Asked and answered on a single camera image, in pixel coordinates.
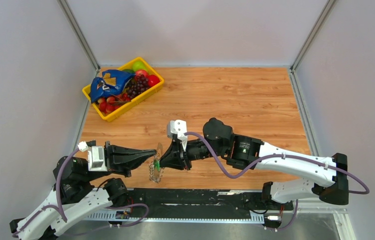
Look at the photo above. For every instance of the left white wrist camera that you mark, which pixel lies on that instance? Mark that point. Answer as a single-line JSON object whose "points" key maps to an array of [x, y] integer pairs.
{"points": [[96, 158]]}

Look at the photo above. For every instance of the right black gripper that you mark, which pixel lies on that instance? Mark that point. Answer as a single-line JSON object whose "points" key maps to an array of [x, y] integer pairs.
{"points": [[174, 158]]}

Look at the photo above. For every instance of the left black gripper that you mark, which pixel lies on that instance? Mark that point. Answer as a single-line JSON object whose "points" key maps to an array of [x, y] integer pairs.
{"points": [[122, 159]]}

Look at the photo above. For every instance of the purple grape bunch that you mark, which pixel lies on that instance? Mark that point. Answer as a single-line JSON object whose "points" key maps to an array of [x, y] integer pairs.
{"points": [[137, 86]]}

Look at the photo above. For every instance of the large keyring with small rings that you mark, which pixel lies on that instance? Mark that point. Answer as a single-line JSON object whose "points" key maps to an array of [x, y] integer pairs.
{"points": [[155, 176]]}

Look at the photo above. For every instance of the red apple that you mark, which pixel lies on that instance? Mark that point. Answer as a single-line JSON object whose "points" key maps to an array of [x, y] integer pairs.
{"points": [[142, 73]]}

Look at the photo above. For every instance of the yellow plastic basket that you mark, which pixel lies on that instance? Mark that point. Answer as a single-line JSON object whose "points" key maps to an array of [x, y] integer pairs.
{"points": [[127, 67]]}

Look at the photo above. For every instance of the blue chip bag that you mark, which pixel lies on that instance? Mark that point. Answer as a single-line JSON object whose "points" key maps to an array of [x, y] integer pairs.
{"points": [[112, 82]]}

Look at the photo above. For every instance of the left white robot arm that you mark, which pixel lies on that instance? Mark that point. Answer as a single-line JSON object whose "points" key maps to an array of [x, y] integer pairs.
{"points": [[73, 197]]}

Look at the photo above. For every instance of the green apple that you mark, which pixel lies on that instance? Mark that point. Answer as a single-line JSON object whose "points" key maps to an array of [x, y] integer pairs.
{"points": [[139, 65]]}

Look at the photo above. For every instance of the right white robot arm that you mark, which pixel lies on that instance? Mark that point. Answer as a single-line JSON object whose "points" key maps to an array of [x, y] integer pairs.
{"points": [[319, 177]]}

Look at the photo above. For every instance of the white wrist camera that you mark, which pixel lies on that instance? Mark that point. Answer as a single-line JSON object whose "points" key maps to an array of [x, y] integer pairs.
{"points": [[178, 128], [96, 158]]}

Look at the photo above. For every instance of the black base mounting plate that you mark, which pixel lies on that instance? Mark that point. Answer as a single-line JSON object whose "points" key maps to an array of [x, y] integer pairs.
{"points": [[197, 203]]}

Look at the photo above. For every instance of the red cherries pile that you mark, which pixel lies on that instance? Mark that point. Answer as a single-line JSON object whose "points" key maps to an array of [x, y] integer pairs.
{"points": [[107, 105]]}

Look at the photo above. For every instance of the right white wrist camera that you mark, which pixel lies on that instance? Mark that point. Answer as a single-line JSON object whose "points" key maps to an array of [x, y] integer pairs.
{"points": [[178, 128]]}

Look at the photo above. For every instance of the red tomato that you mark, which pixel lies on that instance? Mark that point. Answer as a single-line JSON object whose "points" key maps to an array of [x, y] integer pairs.
{"points": [[153, 80]]}

